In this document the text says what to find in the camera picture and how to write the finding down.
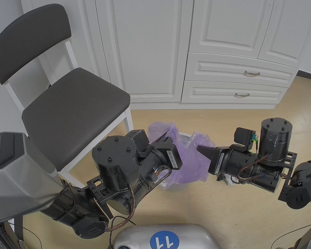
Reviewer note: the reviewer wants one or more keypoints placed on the pale grey trash bin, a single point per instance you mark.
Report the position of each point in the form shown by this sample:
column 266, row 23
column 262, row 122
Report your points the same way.
column 173, row 187

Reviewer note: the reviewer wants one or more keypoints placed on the clear printed wrapper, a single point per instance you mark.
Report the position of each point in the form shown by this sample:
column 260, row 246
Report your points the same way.
column 232, row 181

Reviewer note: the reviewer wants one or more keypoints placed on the dark grey white chair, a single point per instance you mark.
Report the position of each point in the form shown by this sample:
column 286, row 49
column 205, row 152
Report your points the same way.
column 67, row 100

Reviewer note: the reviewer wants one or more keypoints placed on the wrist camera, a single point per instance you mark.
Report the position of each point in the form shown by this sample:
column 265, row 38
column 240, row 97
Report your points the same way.
column 138, row 139
column 242, row 136

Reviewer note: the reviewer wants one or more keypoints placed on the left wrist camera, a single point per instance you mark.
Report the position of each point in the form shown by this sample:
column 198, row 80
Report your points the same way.
column 138, row 139

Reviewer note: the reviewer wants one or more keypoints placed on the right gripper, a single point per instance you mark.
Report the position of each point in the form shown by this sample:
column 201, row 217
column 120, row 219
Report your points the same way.
column 223, row 161

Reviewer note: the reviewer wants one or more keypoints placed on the white wardrobe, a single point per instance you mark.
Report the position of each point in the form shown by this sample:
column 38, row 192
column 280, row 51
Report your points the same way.
column 150, row 35

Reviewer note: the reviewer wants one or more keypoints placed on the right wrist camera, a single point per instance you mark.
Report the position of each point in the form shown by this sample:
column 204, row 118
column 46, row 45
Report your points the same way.
column 242, row 136

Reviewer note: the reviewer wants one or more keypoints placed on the purple plastic bag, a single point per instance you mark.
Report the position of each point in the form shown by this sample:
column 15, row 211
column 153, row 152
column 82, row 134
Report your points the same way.
column 191, row 165

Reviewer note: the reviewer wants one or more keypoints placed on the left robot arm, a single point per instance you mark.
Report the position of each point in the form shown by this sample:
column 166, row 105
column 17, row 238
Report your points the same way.
column 114, row 162

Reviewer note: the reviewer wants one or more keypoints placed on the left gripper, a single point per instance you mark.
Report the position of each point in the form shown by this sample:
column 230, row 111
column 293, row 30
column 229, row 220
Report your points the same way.
column 155, row 162

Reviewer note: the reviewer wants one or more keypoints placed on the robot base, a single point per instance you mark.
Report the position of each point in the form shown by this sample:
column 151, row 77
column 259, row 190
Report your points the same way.
column 165, row 237

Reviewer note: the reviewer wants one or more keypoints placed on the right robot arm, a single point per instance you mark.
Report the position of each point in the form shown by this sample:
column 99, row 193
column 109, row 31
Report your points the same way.
column 274, row 139

